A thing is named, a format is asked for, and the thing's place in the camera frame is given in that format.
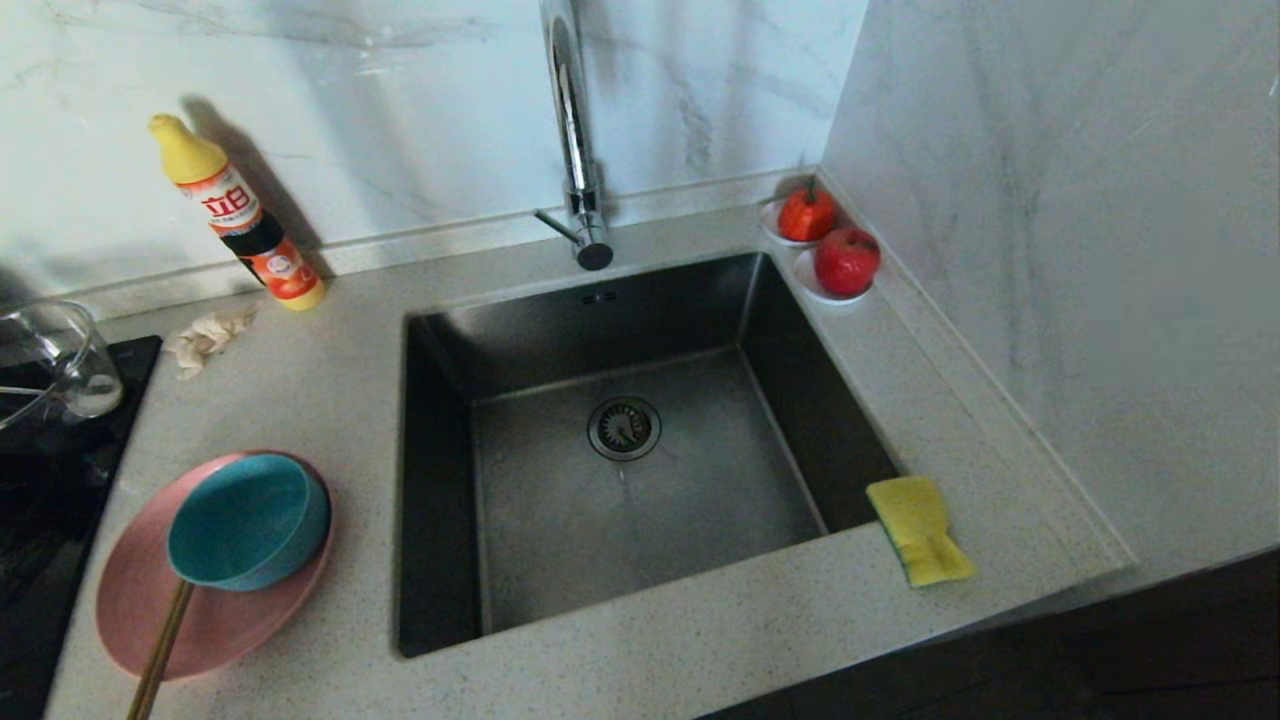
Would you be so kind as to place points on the orange dish soap bottle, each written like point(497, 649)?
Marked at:
point(235, 210)

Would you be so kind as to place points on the red tomato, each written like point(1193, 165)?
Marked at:
point(806, 215)

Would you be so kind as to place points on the stainless steel sink basin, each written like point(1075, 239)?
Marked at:
point(640, 530)

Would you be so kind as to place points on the clear glass bowl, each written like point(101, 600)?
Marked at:
point(55, 365)

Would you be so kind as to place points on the red apple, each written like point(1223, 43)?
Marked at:
point(847, 262)

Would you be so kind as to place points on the yellow green sponge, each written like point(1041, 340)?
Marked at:
point(920, 525)

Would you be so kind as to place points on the black cooktop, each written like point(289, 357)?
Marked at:
point(50, 520)

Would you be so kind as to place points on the teal bowl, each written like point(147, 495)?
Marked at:
point(245, 520)

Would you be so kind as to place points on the pink plate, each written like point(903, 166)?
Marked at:
point(225, 630)

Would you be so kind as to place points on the brown wooden chopstick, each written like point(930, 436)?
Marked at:
point(160, 650)

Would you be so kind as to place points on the round metal drain strainer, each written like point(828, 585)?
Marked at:
point(624, 428)

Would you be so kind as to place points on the crumpled paper scrap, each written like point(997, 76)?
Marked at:
point(205, 340)

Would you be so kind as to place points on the chrome faucet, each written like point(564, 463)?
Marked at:
point(575, 120)

